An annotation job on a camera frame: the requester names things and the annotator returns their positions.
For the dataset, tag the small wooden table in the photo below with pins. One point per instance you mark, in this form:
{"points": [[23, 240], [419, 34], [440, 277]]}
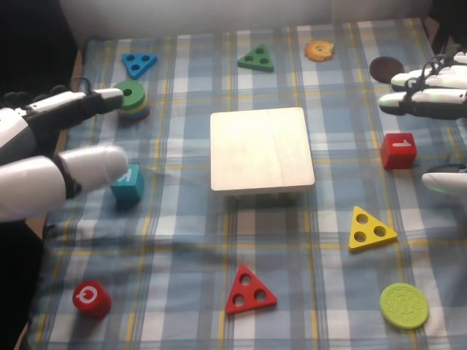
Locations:
{"points": [[259, 149]]}

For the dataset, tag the blue plaid cloth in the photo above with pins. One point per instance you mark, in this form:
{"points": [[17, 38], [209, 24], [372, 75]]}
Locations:
{"points": [[182, 255]]}

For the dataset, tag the red triangle block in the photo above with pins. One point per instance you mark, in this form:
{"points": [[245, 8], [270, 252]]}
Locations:
{"points": [[250, 289]]}

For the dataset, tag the tan flower cookie toy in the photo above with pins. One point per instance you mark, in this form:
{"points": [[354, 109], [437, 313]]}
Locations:
{"points": [[313, 54]]}

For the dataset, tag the red number cube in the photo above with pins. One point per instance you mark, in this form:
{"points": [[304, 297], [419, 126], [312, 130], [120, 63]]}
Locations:
{"points": [[397, 156]]}

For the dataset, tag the yellow triangle block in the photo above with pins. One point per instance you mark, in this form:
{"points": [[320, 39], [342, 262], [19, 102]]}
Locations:
{"points": [[368, 228]]}

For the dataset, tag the green sandwich cookie toy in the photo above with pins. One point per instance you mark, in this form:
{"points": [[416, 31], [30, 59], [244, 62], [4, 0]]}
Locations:
{"points": [[405, 306]]}

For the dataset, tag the green triangle block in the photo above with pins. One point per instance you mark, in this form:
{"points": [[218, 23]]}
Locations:
{"points": [[243, 62]]}

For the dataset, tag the red cylinder letter block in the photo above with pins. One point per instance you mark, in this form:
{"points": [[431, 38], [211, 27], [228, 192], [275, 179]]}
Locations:
{"points": [[95, 308]]}

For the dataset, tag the teal letter cube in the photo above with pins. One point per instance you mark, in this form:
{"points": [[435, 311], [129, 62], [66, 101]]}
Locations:
{"points": [[129, 193]]}

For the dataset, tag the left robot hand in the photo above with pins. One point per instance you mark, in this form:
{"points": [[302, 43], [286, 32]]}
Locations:
{"points": [[84, 167]]}

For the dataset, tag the brown round cookie toy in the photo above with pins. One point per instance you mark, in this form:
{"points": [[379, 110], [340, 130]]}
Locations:
{"points": [[383, 69]]}

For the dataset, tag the blue triangle block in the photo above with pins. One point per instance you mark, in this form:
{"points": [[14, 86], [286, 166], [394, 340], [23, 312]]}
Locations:
{"points": [[137, 62]]}

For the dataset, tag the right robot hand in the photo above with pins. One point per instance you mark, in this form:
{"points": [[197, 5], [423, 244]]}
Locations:
{"points": [[438, 98]]}

